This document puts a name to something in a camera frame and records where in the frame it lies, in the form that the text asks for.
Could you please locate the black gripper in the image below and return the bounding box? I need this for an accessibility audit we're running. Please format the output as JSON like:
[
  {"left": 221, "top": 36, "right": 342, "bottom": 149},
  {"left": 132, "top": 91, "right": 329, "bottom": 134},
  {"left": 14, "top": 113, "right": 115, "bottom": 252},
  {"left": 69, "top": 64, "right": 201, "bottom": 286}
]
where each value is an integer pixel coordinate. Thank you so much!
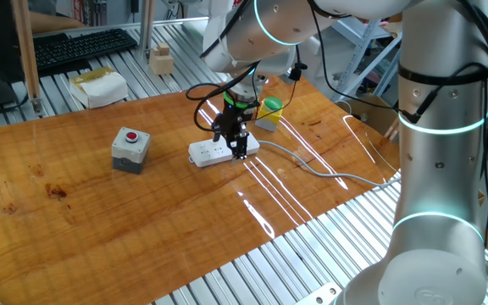
[{"left": 212, "top": 105, "right": 253, "bottom": 161}]

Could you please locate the white four-socket power strip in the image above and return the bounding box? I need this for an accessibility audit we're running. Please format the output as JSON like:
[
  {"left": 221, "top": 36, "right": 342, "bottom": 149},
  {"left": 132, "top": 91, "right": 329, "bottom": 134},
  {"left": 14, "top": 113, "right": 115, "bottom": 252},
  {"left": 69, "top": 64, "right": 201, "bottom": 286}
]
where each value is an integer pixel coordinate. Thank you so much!
[{"left": 187, "top": 134, "right": 261, "bottom": 169}]

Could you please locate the person's bare forearm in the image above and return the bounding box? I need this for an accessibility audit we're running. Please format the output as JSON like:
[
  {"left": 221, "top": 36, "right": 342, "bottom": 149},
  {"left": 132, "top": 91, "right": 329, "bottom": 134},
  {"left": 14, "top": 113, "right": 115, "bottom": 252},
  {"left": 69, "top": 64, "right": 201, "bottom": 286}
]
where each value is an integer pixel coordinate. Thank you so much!
[{"left": 30, "top": 11, "right": 87, "bottom": 36}]

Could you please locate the green mushroom button yellow box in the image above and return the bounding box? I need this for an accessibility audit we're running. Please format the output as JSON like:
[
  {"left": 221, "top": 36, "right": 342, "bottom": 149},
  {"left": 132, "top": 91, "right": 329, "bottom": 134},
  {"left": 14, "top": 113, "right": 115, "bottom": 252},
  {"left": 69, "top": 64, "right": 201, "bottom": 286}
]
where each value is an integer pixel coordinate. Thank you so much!
[{"left": 254, "top": 96, "right": 285, "bottom": 133}]

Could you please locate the red push button grey box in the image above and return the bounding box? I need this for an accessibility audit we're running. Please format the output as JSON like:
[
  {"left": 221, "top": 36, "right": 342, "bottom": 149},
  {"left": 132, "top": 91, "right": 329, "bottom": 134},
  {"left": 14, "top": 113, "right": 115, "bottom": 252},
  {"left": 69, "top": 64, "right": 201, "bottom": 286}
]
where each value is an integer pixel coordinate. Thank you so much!
[{"left": 111, "top": 126, "right": 152, "bottom": 175}]

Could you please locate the wooden block puzzle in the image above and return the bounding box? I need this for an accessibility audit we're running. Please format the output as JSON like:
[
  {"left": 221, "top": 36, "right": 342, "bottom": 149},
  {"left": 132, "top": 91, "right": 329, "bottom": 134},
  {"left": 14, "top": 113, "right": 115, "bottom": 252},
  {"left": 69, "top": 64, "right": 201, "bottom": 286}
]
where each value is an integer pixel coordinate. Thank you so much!
[{"left": 148, "top": 42, "right": 175, "bottom": 76}]

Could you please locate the glossy wood-grain mat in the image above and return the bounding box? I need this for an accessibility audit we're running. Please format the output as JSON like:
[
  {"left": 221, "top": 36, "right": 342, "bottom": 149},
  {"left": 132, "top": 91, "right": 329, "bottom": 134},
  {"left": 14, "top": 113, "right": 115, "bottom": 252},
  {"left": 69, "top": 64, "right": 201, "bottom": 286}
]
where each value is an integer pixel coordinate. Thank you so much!
[{"left": 0, "top": 72, "right": 402, "bottom": 305}]

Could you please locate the white tissue pack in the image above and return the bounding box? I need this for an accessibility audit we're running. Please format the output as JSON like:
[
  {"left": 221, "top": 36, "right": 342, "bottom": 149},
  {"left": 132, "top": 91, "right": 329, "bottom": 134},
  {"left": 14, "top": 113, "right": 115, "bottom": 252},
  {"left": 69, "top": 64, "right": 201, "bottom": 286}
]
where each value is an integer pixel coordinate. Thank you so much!
[{"left": 68, "top": 66, "right": 130, "bottom": 110}]

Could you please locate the white metal shelf rack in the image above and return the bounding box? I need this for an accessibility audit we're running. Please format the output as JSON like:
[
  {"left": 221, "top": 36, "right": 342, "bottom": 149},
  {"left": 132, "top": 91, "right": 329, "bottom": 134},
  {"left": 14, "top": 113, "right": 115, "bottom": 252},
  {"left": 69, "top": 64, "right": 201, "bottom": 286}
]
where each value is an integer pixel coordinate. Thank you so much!
[{"left": 330, "top": 16, "right": 404, "bottom": 103}]

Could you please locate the brown cardboard box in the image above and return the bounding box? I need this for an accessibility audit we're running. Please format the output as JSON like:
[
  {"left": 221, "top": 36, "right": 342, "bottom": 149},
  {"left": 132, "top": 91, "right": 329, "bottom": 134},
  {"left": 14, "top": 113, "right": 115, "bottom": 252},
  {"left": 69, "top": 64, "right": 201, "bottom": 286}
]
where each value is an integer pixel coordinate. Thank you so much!
[{"left": 345, "top": 95, "right": 401, "bottom": 139}]

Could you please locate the wooden stick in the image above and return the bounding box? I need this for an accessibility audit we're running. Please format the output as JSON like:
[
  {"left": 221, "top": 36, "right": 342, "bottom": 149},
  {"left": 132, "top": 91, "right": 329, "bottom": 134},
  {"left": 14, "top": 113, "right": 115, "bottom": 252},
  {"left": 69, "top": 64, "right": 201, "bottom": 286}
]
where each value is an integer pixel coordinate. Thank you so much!
[{"left": 383, "top": 116, "right": 401, "bottom": 141}]

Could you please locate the black computer keyboard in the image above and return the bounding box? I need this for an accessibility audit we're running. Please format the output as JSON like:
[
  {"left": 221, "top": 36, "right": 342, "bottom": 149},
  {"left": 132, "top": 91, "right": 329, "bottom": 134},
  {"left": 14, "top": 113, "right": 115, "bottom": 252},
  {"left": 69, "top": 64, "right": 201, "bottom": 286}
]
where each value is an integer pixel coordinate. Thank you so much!
[{"left": 31, "top": 27, "right": 139, "bottom": 73}]

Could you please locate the green gripper mount ring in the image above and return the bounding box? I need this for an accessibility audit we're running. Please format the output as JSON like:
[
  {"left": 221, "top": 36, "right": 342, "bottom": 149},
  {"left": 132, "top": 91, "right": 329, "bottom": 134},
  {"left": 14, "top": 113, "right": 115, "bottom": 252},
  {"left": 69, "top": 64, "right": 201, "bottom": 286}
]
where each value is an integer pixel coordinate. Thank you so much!
[{"left": 222, "top": 91, "right": 260, "bottom": 109}]

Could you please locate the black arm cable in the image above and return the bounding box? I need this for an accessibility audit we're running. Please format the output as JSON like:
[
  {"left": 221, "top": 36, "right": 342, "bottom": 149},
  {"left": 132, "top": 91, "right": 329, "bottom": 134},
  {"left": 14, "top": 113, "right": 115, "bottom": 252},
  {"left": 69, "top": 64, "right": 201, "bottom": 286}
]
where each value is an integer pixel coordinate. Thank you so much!
[{"left": 185, "top": 0, "right": 488, "bottom": 249}]

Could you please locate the grey power strip cable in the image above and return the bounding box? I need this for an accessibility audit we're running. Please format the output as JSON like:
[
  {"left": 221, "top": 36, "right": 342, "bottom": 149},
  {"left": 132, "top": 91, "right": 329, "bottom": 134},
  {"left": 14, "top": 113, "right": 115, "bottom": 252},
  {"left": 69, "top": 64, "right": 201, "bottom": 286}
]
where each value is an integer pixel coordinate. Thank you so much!
[{"left": 257, "top": 139, "right": 402, "bottom": 190}]

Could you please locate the upright aluminium post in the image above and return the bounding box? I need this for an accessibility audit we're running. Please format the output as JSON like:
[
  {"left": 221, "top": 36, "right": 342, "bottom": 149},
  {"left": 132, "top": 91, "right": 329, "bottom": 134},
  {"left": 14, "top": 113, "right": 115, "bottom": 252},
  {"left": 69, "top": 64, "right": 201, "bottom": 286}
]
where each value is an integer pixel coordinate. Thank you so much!
[{"left": 139, "top": 0, "right": 157, "bottom": 60}]

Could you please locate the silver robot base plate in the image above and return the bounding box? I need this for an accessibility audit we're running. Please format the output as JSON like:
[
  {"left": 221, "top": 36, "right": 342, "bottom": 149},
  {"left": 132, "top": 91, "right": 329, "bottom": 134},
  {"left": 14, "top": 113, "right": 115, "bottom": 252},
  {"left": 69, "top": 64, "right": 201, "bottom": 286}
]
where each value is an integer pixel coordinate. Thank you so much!
[{"left": 294, "top": 281, "right": 343, "bottom": 305}]

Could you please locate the black cable strap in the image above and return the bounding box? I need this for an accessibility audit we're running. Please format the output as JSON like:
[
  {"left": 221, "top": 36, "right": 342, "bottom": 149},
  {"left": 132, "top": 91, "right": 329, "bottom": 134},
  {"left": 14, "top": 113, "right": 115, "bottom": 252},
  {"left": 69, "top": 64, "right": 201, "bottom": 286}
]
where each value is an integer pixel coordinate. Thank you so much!
[{"left": 397, "top": 63, "right": 488, "bottom": 86}]

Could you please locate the wooden post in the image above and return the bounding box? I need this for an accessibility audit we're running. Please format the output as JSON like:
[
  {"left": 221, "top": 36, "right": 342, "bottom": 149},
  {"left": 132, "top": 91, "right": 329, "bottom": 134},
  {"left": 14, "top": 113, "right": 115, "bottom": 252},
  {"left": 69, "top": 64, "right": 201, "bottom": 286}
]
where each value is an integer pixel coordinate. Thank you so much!
[{"left": 10, "top": 0, "right": 44, "bottom": 115}]

